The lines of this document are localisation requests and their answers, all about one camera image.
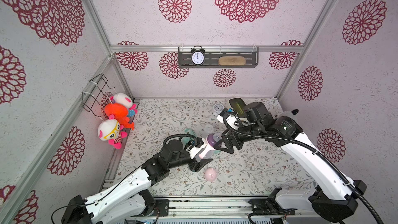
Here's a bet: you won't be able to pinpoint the pink bear cap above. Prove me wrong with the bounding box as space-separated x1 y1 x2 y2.
204 168 218 182

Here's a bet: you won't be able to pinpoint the purple nipple ring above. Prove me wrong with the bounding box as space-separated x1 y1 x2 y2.
206 133 223 147

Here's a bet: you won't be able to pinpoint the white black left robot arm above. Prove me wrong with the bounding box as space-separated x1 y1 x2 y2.
61 138 215 224

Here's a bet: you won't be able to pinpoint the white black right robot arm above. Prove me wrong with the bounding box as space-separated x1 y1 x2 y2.
214 102 369 223

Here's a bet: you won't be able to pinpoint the cream box green lid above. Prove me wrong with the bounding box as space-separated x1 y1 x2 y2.
229 97 246 118

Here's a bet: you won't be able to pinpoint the grey raccoon plush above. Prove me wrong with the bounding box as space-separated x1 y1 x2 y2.
276 109 299 122

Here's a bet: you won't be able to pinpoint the floral table mat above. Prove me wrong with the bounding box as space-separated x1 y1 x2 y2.
115 99 316 196

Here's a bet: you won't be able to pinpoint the white small alarm clock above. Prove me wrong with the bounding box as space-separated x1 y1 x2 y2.
212 103 224 117

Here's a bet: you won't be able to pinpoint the white plush yellow glasses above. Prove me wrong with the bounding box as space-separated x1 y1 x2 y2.
97 116 127 149

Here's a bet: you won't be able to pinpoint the orange red plush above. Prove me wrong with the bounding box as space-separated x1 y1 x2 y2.
104 103 134 130

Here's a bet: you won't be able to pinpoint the white pink plush top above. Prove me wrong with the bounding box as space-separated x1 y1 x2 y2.
110 93 136 110

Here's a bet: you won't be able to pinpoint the black alarm clock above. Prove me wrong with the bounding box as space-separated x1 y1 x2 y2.
190 45 206 65

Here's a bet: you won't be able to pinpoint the mint cap with handle ring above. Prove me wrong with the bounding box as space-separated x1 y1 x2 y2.
182 128 198 147

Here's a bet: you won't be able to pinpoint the black left corrugated cable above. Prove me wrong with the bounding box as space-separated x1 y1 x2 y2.
162 133 197 150

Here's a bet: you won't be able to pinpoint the black corrugated cable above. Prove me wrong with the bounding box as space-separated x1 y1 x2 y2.
223 114 385 224
162 133 197 150

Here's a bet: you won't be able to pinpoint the black right corrugated cable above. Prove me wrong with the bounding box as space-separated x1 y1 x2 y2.
223 114 385 224

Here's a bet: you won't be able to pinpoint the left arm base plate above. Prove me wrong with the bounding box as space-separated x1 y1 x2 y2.
147 199 170 217

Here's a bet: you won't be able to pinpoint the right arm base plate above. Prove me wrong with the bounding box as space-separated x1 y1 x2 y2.
249 198 295 216

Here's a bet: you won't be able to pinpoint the grey wall shelf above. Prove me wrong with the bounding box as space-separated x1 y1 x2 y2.
177 46 259 69

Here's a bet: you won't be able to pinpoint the black wire basket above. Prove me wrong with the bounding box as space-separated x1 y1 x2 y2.
81 73 115 117

